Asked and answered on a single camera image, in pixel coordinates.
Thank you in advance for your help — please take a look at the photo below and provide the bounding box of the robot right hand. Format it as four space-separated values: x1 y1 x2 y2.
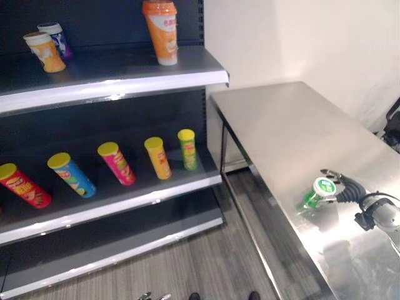
318 168 365 204

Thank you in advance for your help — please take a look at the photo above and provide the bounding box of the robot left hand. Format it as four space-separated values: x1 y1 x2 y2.
136 291 173 300

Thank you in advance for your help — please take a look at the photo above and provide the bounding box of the green drink cup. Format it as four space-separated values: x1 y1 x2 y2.
296 176 338 215

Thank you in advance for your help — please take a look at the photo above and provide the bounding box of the grey metal shelf board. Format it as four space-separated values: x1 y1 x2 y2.
0 46 231 117
0 204 226 300
0 146 223 245

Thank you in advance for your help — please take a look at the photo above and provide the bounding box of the black stand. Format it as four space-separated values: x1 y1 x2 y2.
381 96 400 148

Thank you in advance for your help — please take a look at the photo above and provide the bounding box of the pink chips can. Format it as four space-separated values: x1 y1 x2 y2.
96 141 137 186

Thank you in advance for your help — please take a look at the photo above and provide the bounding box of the orange chips can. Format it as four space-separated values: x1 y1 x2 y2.
143 136 173 181

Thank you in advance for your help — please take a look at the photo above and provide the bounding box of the blue chips can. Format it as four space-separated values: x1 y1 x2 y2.
46 152 97 199

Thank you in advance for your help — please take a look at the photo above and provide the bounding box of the stainless steel table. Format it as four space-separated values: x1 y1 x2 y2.
208 81 400 300

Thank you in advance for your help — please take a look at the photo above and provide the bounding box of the green chips can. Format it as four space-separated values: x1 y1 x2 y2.
177 128 198 171

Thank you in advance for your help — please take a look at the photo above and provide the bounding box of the red chips can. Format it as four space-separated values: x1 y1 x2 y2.
0 162 53 209

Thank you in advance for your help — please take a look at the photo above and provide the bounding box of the tall orange drink cup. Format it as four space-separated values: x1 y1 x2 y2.
141 0 179 67

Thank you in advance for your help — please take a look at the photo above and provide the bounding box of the yellow drink cup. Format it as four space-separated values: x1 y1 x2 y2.
22 31 67 73

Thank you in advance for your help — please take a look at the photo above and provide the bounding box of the purple drink cup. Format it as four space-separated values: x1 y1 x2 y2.
36 21 74 60

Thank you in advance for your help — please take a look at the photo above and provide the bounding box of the dark perforated shelf back panel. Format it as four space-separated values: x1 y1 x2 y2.
0 0 207 176

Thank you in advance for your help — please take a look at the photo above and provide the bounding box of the slotted shelf upright post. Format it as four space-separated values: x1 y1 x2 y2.
198 0 208 149

